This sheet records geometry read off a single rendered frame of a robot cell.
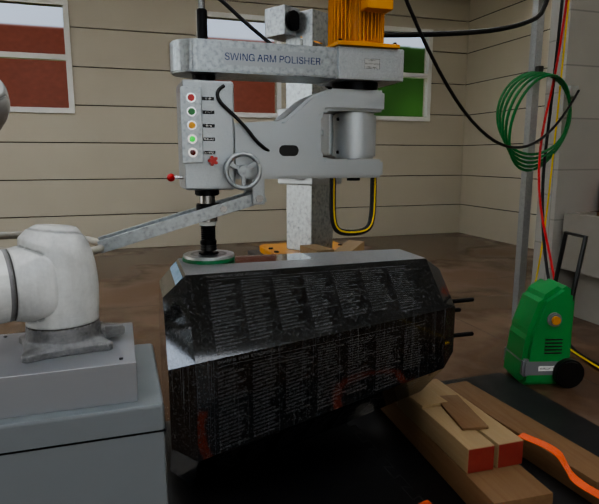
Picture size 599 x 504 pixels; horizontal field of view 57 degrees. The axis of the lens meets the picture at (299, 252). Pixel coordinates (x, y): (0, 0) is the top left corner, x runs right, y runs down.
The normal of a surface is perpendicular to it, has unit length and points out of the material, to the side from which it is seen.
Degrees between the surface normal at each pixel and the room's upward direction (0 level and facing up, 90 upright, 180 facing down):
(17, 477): 90
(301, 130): 90
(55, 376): 90
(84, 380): 90
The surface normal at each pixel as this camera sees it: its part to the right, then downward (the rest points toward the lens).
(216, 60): 0.32, 0.16
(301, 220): -0.66, 0.13
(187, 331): -0.53, -0.38
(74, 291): 0.67, 0.11
